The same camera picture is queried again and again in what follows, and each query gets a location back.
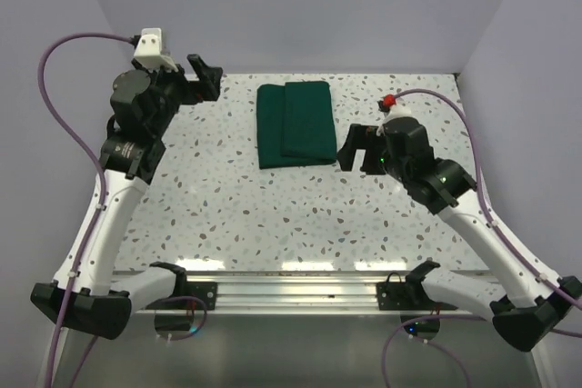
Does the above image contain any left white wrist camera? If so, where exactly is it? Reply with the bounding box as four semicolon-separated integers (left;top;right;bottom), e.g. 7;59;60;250
133;28;177;72

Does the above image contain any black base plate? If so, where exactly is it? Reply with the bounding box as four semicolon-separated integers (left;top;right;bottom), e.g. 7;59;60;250
376;273;427;311
184;281;218;311

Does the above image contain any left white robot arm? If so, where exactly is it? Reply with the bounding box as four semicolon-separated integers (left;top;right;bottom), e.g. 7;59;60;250
31;54;224;340

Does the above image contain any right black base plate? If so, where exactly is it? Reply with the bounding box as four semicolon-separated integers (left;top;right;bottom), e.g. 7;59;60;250
376;273;427;311

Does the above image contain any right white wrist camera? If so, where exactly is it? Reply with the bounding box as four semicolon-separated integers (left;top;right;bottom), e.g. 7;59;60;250
378;95;412;124

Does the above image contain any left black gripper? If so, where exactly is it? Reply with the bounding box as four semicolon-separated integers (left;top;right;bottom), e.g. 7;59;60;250
131;54;220;137

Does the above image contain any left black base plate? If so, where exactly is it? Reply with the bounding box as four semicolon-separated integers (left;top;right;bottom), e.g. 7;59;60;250
184;281;218;311

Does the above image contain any green surgical cloth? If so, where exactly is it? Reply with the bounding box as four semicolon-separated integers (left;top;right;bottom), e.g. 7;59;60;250
256;81;336;169

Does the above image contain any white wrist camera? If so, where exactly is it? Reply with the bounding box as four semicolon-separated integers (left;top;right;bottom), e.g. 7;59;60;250
378;95;412;124
133;28;177;72

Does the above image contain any aluminium front rail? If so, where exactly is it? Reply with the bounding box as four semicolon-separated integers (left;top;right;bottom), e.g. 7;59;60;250
114;269;505;318

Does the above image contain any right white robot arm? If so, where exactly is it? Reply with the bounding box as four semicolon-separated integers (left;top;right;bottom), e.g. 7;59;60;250
337;116;581;352

